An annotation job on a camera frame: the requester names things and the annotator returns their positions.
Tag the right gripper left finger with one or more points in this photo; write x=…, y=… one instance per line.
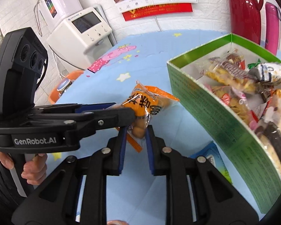
x=75, y=192

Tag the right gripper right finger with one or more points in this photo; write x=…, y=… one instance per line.
x=196, y=192

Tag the orange snack packet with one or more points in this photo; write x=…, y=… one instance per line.
x=146, y=102

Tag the person's left hand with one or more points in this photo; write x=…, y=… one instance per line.
x=34, y=171

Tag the green cardboard box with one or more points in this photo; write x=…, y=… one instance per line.
x=236, y=139

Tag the clear wrapped cake packet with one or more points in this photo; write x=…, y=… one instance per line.
x=269, y=128

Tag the pink wrapped snack packet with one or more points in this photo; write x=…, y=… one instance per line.
x=237, y=102

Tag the peppa pig tablecloth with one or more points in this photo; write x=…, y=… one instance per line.
x=136, y=196

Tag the white water dispenser machine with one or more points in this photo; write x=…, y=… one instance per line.
x=78, y=36

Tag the brown label snack bag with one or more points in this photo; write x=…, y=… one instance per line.
x=229, y=74

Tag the white silver snack bag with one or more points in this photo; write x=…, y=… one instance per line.
x=267, y=73

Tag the dark red thermos jug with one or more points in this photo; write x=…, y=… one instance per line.
x=245, y=18

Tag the pink thermos bottle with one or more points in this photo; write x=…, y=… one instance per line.
x=273, y=20

